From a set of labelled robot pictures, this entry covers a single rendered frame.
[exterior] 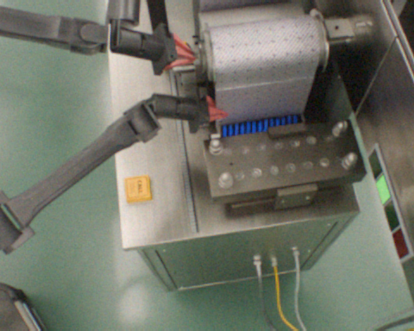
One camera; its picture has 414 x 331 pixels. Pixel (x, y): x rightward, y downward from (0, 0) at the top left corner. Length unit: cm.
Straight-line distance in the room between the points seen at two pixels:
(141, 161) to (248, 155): 33
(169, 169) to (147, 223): 17
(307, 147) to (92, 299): 133
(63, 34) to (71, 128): 158
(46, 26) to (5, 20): 8
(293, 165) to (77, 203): 138
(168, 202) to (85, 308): 103
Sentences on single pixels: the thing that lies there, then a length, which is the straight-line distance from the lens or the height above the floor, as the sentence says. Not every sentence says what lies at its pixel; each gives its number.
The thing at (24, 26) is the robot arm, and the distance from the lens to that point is 100.
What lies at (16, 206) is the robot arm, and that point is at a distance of 96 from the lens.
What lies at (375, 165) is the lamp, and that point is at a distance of 106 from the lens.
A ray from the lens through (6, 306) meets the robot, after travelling 207.
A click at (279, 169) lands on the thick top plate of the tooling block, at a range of 118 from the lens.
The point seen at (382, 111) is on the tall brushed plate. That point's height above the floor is 129.
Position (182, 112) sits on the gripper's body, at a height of 116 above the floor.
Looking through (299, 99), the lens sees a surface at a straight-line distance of 120.
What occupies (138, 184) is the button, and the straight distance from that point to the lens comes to 129.
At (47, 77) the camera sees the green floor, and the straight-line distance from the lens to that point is 276.
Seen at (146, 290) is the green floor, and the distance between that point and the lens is 216.
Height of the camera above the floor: 211
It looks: 66 degrees down
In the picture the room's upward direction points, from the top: 4 degrees counter-clockwise
